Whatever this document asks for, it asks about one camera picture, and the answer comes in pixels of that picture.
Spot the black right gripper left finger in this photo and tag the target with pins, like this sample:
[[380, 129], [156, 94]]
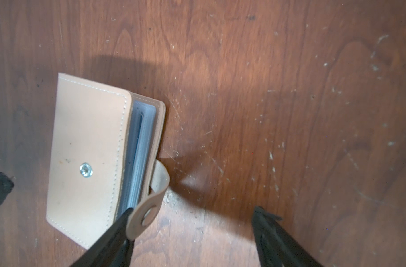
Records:
[[112, 249]]

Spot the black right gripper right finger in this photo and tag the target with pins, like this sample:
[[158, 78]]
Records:
[[275, 247]]

